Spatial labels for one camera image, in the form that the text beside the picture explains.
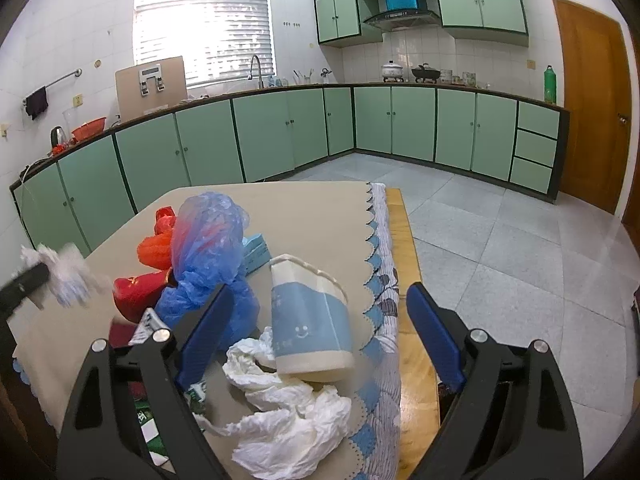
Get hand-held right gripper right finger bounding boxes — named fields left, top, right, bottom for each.
left=406, top=282, right=585, bottom=480

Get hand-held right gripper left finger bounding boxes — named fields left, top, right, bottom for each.
left=56, top=282, right=236, bottom=480

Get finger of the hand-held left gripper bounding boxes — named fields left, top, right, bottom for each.
left=0, top=262, right=52, bottom=356

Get white tissue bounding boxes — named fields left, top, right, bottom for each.
left=20, top=242, right=113, bottom=308

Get orange foam fruit net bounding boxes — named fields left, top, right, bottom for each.
left=137, top=232, right=176, bottom=270

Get blue and white paper cup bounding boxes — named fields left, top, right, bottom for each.
left=269, top=254, right=356, bottom=383

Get wooden table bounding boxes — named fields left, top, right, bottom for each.
left=387, top=187, right=441, bottom=480

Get blue plastic bag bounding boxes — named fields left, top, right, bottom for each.
left=155, top=191, right=261, bottom=346

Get green snack packet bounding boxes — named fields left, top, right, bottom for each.
left=127, top=382, right=173, bottom=468

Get crumpled white plastic bag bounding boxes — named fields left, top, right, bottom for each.
left=207, top=325, right=353, bottom=480

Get red plastic basin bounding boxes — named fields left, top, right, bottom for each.
left=71, top=116, right=107, bottom=142

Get dark towel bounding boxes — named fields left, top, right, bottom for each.
left=25, top=86, right=49, bottom=121

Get green base cabinets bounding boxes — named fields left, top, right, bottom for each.
left=9, top=82, right=571, bottom=256

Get black wok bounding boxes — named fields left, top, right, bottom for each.
left=411, top=63, right=442, bottom=84

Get brown wooden door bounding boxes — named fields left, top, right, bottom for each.
left=551, top=0, right=636, bottom=216

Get window with white blinds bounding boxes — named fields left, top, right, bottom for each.
left=132, top=0, right=277, bottom=90

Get black range hood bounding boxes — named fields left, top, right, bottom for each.
left=362, top=9, right=442, bottom=32

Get metal towel rail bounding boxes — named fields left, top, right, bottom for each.
left=22, top=67, right=82, bottom=106

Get green wall cabinets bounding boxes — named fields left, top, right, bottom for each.
left=311, top=0, right=531, bottom=50

